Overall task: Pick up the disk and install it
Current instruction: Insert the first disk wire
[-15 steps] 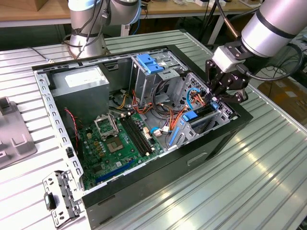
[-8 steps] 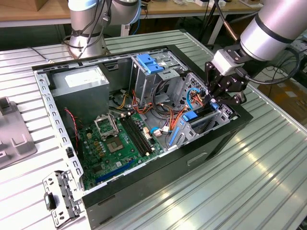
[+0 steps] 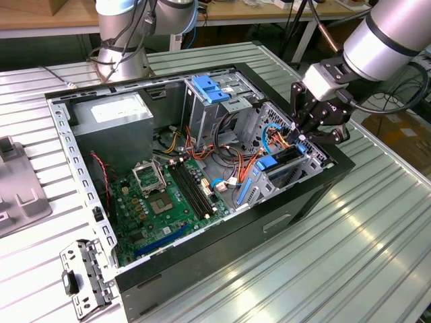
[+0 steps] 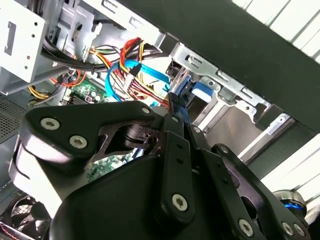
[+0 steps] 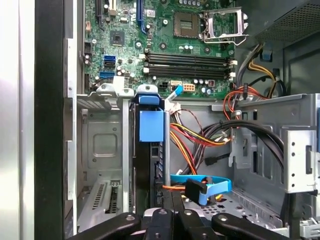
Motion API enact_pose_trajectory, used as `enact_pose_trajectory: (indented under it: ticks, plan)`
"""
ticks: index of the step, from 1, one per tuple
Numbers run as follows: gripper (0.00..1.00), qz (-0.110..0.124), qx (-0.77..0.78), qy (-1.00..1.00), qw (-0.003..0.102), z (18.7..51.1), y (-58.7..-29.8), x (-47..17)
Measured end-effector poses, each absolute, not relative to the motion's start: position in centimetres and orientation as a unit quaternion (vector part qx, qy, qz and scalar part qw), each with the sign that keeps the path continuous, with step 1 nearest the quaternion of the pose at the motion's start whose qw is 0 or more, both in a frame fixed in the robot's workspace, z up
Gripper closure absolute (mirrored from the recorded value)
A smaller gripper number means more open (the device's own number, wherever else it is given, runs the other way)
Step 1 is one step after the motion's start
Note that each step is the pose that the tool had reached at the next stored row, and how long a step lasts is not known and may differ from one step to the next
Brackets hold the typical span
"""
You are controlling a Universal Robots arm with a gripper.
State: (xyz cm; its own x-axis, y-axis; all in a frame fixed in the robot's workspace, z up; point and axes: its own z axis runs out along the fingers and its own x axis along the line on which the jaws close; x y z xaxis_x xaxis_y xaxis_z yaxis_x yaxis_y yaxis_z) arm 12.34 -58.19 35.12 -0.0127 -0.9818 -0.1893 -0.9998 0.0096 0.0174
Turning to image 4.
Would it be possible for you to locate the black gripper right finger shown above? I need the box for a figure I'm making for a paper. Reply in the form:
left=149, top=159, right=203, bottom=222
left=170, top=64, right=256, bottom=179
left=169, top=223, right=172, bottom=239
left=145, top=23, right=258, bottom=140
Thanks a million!
left=178, top=95, right=311, bottom=240

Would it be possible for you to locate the hard disk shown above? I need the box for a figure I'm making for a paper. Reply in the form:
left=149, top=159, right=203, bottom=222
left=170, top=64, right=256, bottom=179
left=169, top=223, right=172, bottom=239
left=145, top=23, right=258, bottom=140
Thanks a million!
left=172, top=72, right=256, bottom=151

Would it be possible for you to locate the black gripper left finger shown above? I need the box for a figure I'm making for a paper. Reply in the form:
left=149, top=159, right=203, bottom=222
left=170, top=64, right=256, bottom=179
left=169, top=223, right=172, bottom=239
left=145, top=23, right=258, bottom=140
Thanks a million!
left=8, top=93, right=197, bottom=224

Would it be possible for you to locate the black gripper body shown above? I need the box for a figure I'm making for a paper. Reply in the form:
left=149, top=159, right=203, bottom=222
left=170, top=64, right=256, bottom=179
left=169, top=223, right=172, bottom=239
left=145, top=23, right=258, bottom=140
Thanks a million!
left=48, top=121, right=241, bottom=240

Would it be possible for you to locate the round black tool blue ring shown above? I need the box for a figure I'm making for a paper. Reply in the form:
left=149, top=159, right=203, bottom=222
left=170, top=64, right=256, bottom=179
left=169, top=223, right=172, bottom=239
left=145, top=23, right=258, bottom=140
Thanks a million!
left=271, top=189, right=308, bottom=223

